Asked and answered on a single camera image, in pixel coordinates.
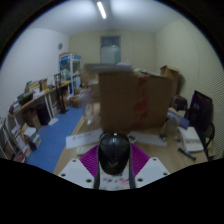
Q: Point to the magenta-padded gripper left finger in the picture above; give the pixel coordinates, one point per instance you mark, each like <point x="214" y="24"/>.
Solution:
<point x="78" y="171"/>

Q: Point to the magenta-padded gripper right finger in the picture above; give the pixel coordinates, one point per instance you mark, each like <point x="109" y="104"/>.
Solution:
<point x="150" y="171"/>

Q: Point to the black computer mouse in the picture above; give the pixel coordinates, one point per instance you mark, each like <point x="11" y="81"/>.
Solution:
<point x="114" y="153"/>

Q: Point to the white book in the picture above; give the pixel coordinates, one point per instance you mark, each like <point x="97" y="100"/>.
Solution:
<point x="191" y="139"/>

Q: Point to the blue book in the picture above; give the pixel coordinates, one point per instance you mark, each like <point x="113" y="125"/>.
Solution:
<point x="178" y="119"/>

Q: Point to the large brown cardboard box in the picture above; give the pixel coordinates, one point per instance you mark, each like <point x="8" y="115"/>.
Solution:
<point x="123" y="100"/>

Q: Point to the black office chair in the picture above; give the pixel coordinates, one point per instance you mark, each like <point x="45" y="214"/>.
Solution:
<point x="200" y="113"/>

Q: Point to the cluttered shelf unit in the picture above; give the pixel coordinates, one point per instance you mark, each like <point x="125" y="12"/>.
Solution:
<point x="26" y="110"/>

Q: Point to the tall open cardboard box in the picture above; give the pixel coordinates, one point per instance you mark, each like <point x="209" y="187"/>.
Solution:
<point x="170" y="78"/>

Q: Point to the blue and white cabinet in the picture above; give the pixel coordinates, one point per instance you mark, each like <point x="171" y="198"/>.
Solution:
<point x="70" y="70"/>

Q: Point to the grey door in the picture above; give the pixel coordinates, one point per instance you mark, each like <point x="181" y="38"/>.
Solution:
<point x="110" y="53"/>

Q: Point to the ceiling tube light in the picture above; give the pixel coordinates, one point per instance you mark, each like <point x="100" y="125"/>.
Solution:
<point x="101" y="10"/>

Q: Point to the round wall clock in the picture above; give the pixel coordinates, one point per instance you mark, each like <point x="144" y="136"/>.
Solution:
<point x="60" y="46"/>

